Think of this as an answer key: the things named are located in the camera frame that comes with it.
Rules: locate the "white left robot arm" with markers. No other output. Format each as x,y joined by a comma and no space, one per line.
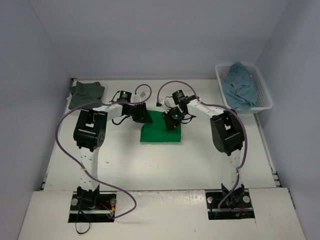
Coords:
90,133

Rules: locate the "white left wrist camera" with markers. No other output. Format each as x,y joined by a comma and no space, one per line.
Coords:
139,97

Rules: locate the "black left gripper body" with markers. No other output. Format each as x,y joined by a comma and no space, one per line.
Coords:
139,113

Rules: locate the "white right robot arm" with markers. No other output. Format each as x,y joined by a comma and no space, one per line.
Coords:
228,133

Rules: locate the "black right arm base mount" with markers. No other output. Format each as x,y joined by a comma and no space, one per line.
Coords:
237,206

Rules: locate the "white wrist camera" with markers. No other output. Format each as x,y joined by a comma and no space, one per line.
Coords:
139,97
164,103

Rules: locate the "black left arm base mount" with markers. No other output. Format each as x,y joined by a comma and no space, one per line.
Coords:
102,211

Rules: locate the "light blue t-shirt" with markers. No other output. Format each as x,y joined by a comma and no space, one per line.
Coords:
239,88

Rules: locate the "grey t-shirt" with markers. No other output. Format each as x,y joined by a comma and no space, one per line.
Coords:
84,93

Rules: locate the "white plastic laundry basket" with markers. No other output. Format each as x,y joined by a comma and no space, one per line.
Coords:
264,100

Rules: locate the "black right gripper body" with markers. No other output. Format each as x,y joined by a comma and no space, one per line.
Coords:
172,120

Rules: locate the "green t-shirt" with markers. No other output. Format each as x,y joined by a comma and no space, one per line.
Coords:
157,132

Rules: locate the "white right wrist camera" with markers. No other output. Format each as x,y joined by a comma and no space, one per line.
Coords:
164,103

